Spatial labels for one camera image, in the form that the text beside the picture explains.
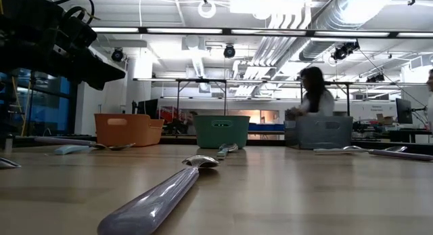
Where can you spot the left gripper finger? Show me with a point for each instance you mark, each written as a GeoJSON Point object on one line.
{"type": "Point", "coordinates": [101, 70]}

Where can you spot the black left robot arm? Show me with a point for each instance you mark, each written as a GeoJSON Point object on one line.
{"type": "Point", "coordinates": [17, 32]}

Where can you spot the black computer monitor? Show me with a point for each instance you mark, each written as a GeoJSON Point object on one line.
{"type": "Point", "coordinates": [404, 110]}
{"type": "Point", "coordinates": [149, 108]}

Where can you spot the orange plastic bin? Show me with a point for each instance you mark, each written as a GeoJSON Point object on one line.
{"type": "Point", "coordinates": [121, 130]}

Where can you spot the black-legged folding table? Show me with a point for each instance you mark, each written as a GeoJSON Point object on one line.
{"type": "Point", "coordinates": [178, 99]}
{"type": "Point", "coordinates": [348, 99]}

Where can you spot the long white light bar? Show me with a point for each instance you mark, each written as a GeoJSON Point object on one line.
{"type": "Point", "coordinates": [182, 30]}

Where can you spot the small gray cylinder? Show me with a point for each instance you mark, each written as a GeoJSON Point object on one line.
{"type": "Point", "coordinates": [8, 143]}

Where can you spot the person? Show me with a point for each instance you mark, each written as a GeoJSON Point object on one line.
{"type": "Point", "coordinates": [193, 116]}
{"type": "Point", "coordinates": [430, 99]}
{"type": "Point", "coordinates": [318, 99]}

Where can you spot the teal plastic bin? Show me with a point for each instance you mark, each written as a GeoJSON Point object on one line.
{"type": "Point", "coordinates": [221, 135]}

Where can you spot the blue tabletop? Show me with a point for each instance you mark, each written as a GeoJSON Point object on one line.
{"type": "Point", "coordinates": [265, 127]}

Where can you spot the gray plastic bin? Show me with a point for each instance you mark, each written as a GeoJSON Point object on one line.
{"type": "Point", "coordinates": [321, 133]}

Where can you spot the cardboard box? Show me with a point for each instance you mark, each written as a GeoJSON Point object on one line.
{"type": "Point", "coordinates": [385, 119]}

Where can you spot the dark desk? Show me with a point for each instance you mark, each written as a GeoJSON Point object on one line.
{"type": "Point", "coordinates": [406, 135]}

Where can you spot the black ceiling camera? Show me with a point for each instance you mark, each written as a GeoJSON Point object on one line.
{"type": "Point", "coordinates": [229, 51]}
{"type": "Point", "coordinates": [345, 50]}
{"type": "Point", "coordinates": [117, 55]}
{"type": "Point", "coordinates": [376, 78]}

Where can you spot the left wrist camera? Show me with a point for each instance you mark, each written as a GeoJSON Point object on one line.
{"type": "Point", "coordinates": [78, 33]}

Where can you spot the black aluminium table frame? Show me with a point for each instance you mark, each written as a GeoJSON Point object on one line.
{"type": "Point", "coordinates": [176, 140]}

